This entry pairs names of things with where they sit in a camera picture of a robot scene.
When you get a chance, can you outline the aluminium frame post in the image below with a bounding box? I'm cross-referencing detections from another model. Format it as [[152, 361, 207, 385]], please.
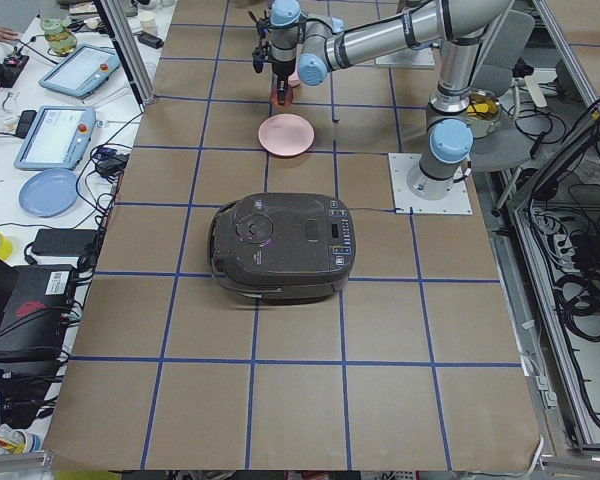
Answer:
[[94, 0, 155, 106]]

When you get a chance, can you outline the white office chair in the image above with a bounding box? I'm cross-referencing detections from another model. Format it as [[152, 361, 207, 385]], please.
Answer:
[[470, 10, 535, 172]]

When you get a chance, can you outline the dark rice cooker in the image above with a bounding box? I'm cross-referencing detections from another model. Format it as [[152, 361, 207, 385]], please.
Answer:
[[207, 193, 356, 301]]

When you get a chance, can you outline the glass jar with tea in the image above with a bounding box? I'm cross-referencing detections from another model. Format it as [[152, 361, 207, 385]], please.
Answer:
[[40, 17, 77, 56]]

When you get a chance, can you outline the teach pendant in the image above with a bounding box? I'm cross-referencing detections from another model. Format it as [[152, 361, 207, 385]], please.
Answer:
[[14, 105, 96, 171], [38, 45, 121, 99]]

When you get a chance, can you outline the pink bowl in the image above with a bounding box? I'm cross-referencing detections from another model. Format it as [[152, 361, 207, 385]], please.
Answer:
[[287, 71, 301, 88]]

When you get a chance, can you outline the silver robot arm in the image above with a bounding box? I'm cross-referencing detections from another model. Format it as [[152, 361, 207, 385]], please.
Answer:
[[252, 1, 510, 134]]

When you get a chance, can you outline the far teach pendant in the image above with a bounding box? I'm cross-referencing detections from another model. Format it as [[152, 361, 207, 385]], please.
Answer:
[[38, 45, 121, 99]]

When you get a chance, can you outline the near teach pendant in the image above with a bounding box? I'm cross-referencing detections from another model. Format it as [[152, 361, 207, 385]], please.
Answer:
[[14, 105, 96, 171]]

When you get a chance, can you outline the pink plate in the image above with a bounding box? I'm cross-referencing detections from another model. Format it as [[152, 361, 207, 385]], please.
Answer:
[[258, 114, 315, 157]]

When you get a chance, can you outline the blue plate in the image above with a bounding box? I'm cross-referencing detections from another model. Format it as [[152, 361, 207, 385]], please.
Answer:
[[18, 168, 78, 218]]

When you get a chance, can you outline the black power adapter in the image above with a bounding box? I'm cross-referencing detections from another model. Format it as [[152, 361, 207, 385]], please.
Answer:
[[31, 229, 96, 257]]

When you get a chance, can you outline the steel bowl on chair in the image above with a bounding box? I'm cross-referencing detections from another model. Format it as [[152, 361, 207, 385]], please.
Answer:
[[465, 90, 502, 139]]

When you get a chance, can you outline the black computer box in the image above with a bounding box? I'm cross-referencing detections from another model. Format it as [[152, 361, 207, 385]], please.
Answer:
[[0, 264, 78, 363]]

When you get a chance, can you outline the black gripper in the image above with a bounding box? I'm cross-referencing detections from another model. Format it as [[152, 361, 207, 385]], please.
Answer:
[[271, 47, 295, 106]]

